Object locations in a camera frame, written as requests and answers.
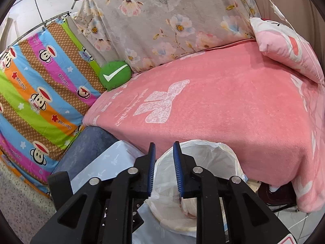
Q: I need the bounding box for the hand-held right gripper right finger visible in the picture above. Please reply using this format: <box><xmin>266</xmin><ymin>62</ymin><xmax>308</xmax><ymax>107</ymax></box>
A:
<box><xmin>173</xmin><ymin>141</ymin><xmax>292</xmax><ymax>244</ymax></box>

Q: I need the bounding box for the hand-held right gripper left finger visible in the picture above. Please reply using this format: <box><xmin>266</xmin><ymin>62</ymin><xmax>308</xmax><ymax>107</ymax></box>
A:
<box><xmin>30</xmin><ymin>142</ymin><xmax>156</xmax><ymax>244</ymax></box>

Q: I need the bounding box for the white and pink cloth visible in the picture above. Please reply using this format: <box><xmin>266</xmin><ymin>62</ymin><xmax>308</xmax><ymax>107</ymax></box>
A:
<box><xmin>179</xmin><ymin>196</ymin><xmax>198</xmax><ymax>219</ymax></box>

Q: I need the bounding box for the white lined waste bin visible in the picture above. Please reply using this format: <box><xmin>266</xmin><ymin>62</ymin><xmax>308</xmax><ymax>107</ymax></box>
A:
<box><xmin>145</xmin><ymin>139</ymin><xmax>247</xmax><ymax>238</ymax></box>

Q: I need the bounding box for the light blue printed cover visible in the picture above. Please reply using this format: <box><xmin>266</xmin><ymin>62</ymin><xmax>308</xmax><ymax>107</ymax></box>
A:
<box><xmin>70</xmin><ymin>140</ymin><xmax>198</xmax><ymax>244</ymax></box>

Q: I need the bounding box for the pink blanket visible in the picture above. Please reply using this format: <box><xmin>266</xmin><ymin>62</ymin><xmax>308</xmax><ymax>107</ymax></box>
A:
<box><xmin>82</xmin><ymin>39</ymin><xmax>325</xmax><ymax>212</ymax></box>

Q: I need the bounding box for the green round check mark cushion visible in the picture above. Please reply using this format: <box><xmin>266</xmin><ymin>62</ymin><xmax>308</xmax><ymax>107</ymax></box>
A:
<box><xmin>99</xmin><ymin>60</ymin><xmax>132</xmax><ymax>92</ymax></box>

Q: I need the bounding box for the striped monkey print sheet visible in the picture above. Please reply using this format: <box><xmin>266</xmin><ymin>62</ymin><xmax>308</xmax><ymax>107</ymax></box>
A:
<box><xmin>0</xmin><ymin>22</ymin><xmax>107</xmax><ymax>199</ymax></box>

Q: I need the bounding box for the grey floral sheet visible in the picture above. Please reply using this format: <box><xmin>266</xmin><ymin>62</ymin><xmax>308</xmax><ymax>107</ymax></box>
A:
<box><xmin>71</xmin><ymin>0</ymin><xmax>262</xmax><ymax>73</ymax></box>

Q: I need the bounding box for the pink printed pillow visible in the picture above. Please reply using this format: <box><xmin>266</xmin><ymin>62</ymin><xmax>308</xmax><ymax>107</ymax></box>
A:
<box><xmin>250</xmin><ymin>17</ymin><xmax>325</xmax><ymax>84</ymax></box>

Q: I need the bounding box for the beige curtain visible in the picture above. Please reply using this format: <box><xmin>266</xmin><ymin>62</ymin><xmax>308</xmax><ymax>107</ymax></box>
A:
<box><xmin>244</xmin><ymin>0</ymin><xmax>323</xmax><ymax>64</ymax></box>

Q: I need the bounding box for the metal clothes rail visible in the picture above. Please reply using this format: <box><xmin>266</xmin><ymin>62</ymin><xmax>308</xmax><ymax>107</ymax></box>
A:
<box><xmin>6</xmin><ymin>11</ymin><xmax>73</xmax><ymax>49</ymax></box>

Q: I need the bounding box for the thin white cord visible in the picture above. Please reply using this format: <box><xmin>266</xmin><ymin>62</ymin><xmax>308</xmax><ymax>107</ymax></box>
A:
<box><xmin>254</xmin><ymin>0</ymin><xmax>325</xmax><ymax>87</ymax></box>

